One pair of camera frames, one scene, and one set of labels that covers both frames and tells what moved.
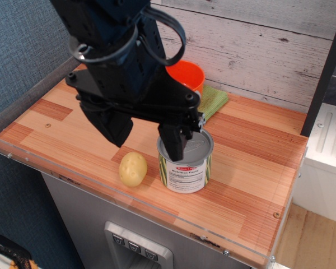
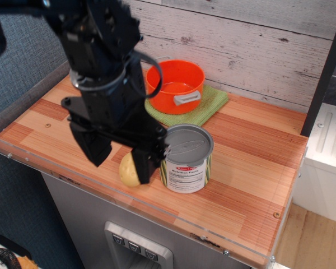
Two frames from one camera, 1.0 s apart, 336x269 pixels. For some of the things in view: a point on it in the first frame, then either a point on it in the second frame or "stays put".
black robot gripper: x=132 y=79 → x=118 y=111
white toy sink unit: x=321 y=185 stays put
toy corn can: x=191 y=174 stays put
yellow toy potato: x=133 y=168 stays put
